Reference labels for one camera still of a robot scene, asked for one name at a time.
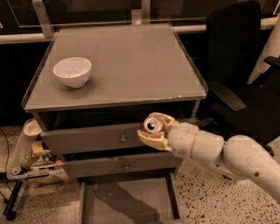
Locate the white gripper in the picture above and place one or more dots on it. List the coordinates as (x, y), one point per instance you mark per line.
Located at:
(181, 137)

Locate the red coke can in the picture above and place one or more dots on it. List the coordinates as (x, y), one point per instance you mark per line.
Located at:
(153, 125)

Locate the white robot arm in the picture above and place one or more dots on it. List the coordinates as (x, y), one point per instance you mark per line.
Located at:
(239, 157)

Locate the round top drawer knob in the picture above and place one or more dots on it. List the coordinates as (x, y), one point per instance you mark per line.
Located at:
(123, 139)

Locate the top grey drawer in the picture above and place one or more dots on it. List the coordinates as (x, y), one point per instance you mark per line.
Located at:
(97, 138)

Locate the grey drawer cabinet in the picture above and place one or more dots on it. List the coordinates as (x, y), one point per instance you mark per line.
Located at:
(135, 72)

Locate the bottom grey open drawer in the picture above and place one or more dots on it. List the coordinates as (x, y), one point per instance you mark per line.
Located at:
(145, 197)

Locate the middle grey drawer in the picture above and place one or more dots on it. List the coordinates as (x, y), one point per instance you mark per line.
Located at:
(113, 165)

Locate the black office chair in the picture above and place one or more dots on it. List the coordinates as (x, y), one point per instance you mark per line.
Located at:
(232, 45)

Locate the white ceramic bowl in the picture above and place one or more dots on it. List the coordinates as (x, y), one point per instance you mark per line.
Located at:
(73, 72)

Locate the green snack bag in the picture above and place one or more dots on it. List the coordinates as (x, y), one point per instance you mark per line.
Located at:
(42, 159)

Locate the white cup in tray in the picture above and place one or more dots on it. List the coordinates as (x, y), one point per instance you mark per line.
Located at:
(32, 128)

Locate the metal window railing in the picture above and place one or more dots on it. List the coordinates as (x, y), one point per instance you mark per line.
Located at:
(31, 21)

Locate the black tray stand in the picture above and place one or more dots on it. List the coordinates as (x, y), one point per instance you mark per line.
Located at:
(8, 212)

